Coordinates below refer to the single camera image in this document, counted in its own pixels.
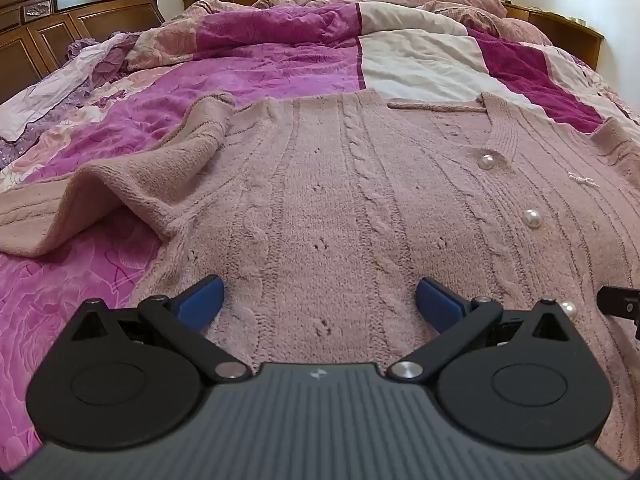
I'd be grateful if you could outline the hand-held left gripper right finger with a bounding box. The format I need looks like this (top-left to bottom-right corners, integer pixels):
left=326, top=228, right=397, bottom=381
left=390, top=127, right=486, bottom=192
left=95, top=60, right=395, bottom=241
left=386, top=277, right=573, bottom=380

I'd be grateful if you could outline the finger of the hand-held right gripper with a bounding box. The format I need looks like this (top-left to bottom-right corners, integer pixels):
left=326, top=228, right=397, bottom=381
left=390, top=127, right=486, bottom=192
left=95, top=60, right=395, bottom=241
left=597, top=285, right=640, bottom=341

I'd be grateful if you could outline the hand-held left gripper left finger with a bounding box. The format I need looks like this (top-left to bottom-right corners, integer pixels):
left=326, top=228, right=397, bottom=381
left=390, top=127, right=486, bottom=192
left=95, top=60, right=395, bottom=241
left=70, top=275, right=252, bottom=381

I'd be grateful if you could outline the pink knitted cardigan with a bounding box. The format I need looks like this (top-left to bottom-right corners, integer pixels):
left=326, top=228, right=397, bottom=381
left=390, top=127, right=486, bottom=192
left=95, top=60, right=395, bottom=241
left=0, top=89, right=640, bottom=471

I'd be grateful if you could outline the purple and white patchwork blanket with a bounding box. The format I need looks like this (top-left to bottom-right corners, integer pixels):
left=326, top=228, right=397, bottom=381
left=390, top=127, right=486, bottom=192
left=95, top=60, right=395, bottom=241
left=0, top=0, right=640, bottom=461

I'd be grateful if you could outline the lavender floral sheet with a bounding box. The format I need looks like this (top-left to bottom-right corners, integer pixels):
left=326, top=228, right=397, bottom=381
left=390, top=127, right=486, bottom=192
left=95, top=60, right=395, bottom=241
left=0, top=35, right=136, bottom=171

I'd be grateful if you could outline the wooden window ledge cabinet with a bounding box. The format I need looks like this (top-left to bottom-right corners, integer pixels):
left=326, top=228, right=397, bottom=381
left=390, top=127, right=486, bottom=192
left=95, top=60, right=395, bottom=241
left=182, top=0, right=606, bottom=71

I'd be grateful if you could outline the carved wooden headboard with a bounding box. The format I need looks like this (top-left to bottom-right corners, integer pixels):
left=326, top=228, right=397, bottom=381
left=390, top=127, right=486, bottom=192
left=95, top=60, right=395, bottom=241
left=0, top=0, right=166, bottom=106

